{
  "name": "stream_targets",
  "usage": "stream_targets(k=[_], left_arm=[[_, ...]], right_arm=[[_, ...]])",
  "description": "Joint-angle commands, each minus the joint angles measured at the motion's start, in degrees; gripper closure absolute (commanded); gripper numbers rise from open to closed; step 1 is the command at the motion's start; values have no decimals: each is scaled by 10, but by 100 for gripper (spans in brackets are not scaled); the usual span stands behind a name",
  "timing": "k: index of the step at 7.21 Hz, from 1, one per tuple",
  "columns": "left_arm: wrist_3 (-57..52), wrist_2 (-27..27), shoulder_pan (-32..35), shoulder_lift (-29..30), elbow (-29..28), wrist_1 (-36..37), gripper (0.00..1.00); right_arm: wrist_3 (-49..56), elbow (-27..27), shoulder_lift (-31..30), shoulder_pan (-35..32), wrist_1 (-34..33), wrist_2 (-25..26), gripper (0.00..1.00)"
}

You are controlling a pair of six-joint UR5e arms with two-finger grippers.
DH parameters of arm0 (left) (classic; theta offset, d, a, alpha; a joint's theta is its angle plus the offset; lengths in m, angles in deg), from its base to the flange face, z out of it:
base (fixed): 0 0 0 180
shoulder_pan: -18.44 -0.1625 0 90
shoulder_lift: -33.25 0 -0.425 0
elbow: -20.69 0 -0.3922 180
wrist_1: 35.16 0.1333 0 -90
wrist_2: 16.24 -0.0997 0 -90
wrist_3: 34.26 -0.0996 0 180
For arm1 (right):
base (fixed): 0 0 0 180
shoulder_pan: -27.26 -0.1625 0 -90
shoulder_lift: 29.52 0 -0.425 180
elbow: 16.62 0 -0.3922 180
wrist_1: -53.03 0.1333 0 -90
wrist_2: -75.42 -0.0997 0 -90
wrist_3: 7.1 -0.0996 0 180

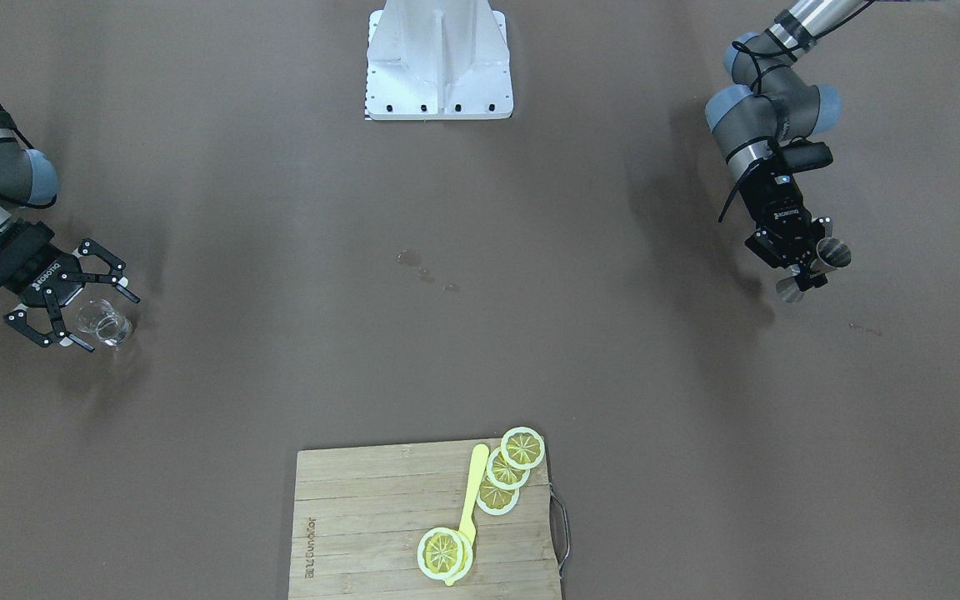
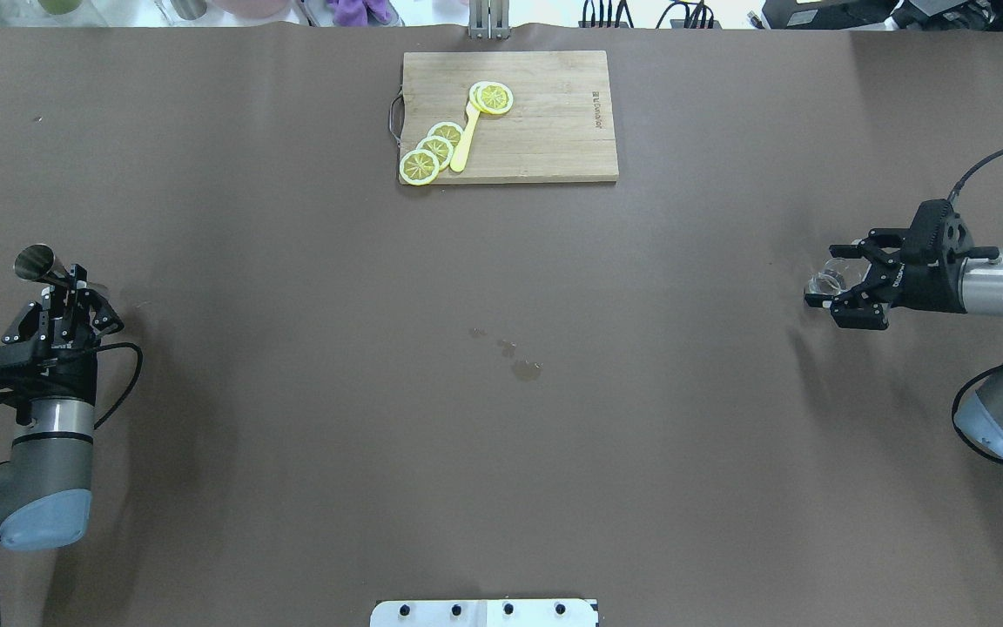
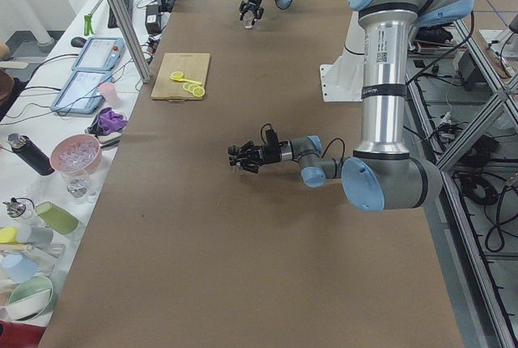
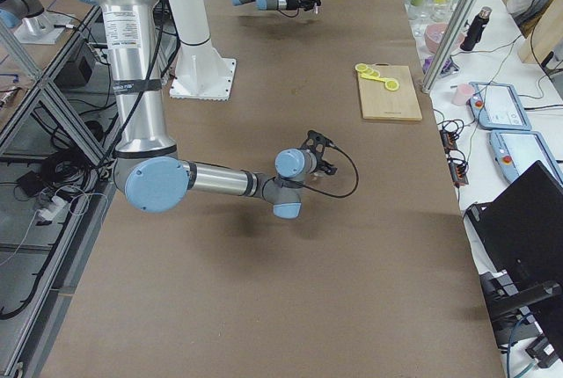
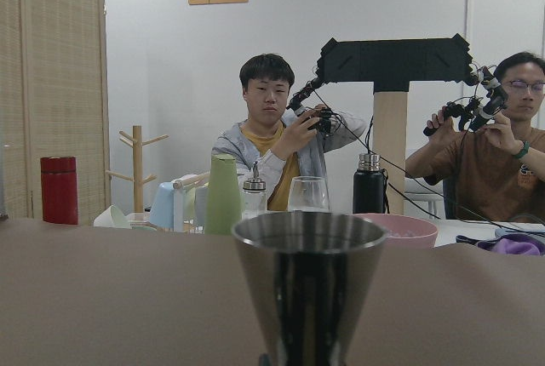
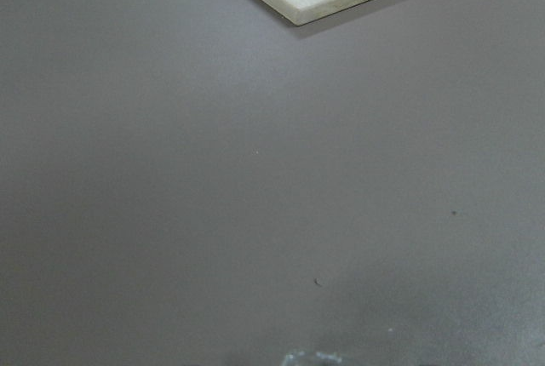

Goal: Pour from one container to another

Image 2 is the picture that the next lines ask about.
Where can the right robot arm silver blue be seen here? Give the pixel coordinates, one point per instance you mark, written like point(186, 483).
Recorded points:
point(862, 282)

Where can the purple cloth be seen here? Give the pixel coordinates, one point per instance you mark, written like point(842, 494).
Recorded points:
point(368, 13)

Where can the black usb hub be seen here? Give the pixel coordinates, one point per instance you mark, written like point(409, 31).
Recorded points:
point(605, 15)

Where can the clear glass measuring cup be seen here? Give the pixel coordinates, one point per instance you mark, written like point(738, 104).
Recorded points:
point(835, 277)

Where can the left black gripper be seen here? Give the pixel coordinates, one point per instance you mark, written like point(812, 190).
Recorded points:
point(64, 378)

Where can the wooden cutting board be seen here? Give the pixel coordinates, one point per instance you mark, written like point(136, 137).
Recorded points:
point(560, 128)

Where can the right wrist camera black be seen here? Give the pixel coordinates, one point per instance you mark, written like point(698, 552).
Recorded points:
point(936, 236)

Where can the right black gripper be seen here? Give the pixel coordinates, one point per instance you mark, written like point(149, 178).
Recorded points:
point(932, 289)

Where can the lemon slice middle of row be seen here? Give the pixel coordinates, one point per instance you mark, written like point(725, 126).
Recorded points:
point(441, 148)

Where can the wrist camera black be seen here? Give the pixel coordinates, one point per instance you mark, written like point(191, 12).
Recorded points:
point(22, 375)
point(936, 236)

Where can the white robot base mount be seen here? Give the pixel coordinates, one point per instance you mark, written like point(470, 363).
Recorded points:
point(487, 612)

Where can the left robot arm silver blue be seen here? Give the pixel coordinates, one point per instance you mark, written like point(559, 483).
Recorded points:
point(45, 485)

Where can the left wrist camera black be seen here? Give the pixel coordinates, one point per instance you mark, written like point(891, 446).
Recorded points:
point(22, 375)

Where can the lemon slice on knife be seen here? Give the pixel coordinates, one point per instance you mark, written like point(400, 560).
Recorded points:
point(493, 98)

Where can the steel jigger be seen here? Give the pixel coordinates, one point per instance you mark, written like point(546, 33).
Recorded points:
point(39, 263)

